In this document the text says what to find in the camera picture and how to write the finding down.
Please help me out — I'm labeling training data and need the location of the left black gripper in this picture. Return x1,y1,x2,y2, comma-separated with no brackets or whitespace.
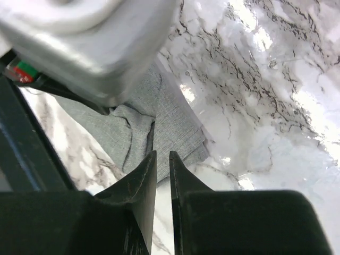
1,49,109,116

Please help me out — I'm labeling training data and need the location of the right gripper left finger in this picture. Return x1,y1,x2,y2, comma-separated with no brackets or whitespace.
95,151,157,254

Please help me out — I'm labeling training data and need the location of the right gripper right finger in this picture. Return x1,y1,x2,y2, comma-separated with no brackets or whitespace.
169,151,212,254

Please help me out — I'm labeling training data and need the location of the grey cloth napkin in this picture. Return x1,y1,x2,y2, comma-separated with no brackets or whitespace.
56,64,208,181

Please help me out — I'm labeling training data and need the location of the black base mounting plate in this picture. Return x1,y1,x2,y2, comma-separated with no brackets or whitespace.
1,76,76,192

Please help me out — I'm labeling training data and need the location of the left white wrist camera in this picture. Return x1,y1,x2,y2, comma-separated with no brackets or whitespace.
1,1,177,107

